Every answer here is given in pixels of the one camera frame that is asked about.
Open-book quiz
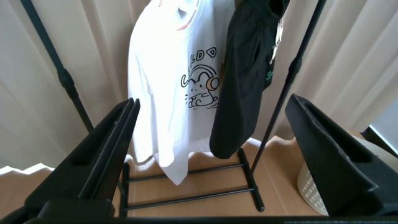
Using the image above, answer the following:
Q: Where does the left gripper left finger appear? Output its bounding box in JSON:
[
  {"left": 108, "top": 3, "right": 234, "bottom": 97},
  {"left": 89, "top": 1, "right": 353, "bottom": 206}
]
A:
[{"left": 24, "top": 98, "right": 141, "bottom": 218}]

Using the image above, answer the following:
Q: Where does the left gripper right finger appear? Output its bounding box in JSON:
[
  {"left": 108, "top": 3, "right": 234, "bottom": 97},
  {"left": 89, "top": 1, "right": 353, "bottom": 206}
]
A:
[{"left": 284, "top": 94, "right": 398, "bottom": 217}]

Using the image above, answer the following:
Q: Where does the white printed t-shirt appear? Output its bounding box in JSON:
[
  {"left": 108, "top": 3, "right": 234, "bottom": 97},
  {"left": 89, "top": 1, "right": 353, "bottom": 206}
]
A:
[{"left": 127, "top": 0, "right": 237, "bottom": 186}]

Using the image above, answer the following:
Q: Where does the black garment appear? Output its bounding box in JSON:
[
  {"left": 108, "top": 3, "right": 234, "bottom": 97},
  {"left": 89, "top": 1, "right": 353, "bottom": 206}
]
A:
[{"left": 209, "top": 0, "right": 292, "bottom": 160}]

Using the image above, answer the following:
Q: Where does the white laundry basket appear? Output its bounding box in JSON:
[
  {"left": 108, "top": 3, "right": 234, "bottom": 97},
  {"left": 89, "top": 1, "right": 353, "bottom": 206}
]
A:
[{"left": 297, "top": 161, "right": 330, "bottom": 217}]

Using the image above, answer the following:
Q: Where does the black clothes rack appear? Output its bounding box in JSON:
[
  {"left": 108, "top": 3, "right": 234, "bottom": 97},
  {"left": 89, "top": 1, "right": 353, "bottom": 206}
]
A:
[{"left": 20, "top": 0, "right": 327, "bottom": 218}]

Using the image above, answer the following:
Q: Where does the beige curtain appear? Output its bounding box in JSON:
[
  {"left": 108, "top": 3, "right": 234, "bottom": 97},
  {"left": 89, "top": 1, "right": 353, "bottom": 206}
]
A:
[{"left": 0, "top": 0, "right": 398, "bottom": 170}]

